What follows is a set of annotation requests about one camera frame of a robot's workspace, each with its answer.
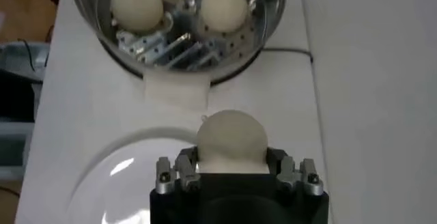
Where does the black cooker power cord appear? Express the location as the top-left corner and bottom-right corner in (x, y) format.
(261, 46), (314, 64)

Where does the white steamed baozi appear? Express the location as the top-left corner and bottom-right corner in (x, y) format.
(109, 0), (165, 32)
(200, 0), (249, 33)
(196, 109), (270, 174)

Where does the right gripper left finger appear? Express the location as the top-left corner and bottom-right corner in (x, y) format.
(155, 146), (202, 195)

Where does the robot base body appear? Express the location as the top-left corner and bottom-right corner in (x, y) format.
(0, 42), (51, 182)

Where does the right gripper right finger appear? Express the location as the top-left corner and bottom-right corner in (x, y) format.
(266, 147), (324, 196)

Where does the perforated steel steamer basket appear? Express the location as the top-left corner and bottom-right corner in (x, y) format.
(70, 0), (287, 76)

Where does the white round plate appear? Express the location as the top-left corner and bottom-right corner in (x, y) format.
(66, 128), (206, 224)

